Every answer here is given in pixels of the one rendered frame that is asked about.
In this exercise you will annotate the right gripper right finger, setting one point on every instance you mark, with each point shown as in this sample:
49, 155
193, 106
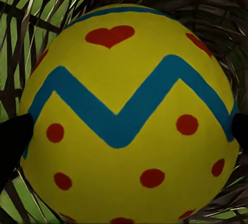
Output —
240, 130

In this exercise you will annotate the easter egg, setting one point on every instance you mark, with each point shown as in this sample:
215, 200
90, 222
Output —
132, 120

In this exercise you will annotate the wicker basket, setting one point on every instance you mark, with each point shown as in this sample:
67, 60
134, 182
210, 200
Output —
230, 198

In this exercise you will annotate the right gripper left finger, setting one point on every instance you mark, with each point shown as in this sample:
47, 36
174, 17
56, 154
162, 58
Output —
15, 135

